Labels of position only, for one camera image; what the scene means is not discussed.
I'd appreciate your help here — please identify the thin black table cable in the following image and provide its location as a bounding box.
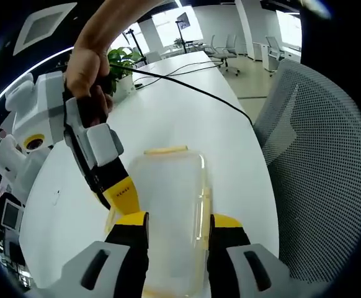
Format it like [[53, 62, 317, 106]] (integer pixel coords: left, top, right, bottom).
[[133, 60, 225, 90]]

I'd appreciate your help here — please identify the ceiling light strip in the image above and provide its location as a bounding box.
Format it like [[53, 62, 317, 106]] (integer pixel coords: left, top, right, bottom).
[[0, 46, 73, 125]]

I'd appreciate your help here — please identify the black tripod stand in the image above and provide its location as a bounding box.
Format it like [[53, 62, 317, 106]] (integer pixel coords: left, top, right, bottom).
[[123, 27, 148, 66]]

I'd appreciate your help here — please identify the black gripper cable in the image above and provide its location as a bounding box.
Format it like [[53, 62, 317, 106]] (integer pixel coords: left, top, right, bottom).
[[107, 63, 255, 125]]

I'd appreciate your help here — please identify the white cabinet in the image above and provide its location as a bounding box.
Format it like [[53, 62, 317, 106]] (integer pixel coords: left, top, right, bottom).
[[251, 42, 280, 73]]

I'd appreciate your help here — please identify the green potted plant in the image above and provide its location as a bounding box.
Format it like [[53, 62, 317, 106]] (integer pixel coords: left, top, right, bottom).
[[105, 46, 145, 94]]

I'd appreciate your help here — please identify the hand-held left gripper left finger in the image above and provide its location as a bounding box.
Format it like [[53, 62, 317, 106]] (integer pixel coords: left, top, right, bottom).
[[61, 210, 151, 298]]

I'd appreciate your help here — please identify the clear plastic container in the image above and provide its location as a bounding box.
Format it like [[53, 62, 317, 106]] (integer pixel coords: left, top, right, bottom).
[[104, 144, 214, 296]]

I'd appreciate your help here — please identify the person's right hand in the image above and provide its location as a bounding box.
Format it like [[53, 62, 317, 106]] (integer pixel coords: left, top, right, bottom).
[[65, 46, 116, 117]]

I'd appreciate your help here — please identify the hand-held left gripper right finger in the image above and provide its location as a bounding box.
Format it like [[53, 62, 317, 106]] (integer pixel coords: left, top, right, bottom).
[[205, 213, 293, 298]]

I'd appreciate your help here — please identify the square ceiling panel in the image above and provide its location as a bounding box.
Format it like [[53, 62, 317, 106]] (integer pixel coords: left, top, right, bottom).
[[12, 2, 78, 56]]

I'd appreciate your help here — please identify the white plant pot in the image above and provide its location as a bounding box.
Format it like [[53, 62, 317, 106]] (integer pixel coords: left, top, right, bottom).
[[115, 76, 137, 101]]

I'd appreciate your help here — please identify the white computer monitor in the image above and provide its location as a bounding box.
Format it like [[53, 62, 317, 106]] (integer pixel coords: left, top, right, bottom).
[[1, 198, 25, 232]]

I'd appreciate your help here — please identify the clear plastic box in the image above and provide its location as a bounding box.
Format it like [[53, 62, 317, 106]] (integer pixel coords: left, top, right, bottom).
[[127, 151, 211, 294]]

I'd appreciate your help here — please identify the grey mesh office chair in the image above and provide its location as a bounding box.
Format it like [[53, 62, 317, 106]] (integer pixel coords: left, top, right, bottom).
[[252, 58, 361, 285]]

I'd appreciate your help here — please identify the person's black shirt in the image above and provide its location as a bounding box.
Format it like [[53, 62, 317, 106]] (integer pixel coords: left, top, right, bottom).
[[298, 0, 361, 94]]

